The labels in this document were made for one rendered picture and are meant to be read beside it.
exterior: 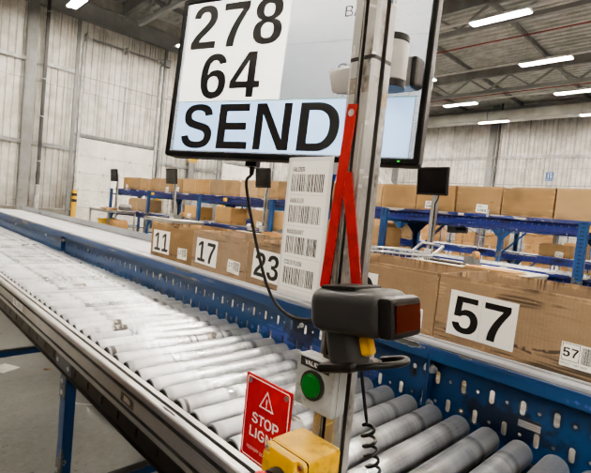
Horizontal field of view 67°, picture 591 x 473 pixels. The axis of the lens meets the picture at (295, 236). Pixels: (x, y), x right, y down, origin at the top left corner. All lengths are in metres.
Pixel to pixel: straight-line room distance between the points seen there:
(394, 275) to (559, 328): 0.41
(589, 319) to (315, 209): 0.66
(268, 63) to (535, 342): 0.79
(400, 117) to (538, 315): 0.58
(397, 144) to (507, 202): 5.30
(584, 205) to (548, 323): 4.67
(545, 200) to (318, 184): 5.30
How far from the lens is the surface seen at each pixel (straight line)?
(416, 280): 1.21
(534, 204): 5.87
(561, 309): 1.08
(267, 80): 0.81
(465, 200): 6.18
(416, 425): 1.07
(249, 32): 0.87
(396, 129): 0.70
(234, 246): 1.75
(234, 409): 1.02
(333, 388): 0.58
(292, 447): 0.61
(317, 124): 0.74
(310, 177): 0.62
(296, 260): 0.63
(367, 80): 0.59
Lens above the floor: 1.16
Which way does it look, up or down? 3 degrees down
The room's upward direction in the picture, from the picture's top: 6 degrees clockwise
